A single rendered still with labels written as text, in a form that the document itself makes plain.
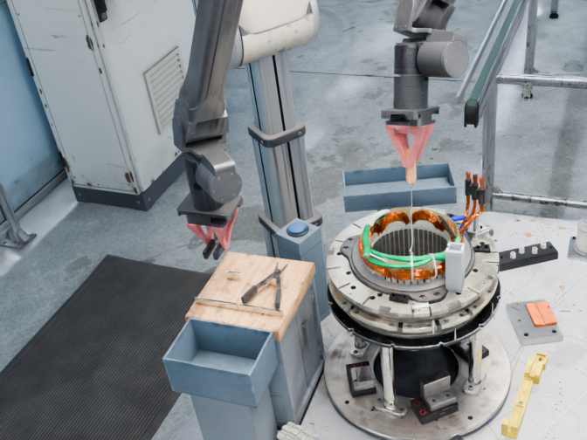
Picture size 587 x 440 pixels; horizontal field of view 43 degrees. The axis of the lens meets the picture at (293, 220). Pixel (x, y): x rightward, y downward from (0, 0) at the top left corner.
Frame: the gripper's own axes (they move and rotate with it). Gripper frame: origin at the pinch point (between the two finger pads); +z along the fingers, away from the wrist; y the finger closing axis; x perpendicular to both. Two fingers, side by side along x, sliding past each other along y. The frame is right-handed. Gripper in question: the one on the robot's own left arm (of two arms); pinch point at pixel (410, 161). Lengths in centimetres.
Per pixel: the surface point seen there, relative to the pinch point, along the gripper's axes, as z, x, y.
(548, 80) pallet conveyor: -4, 20, 175
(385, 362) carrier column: 38.5, 4.9, 1.3
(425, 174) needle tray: 10.2, 14.9, 43.8
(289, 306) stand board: 27.1, 20.1, -7.8
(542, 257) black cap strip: 32, -8, 62
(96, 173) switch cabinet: 40, 223, 136
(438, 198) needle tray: 14.0, 8.6, 36.2
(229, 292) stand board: 26.0, 33.0, -8.9
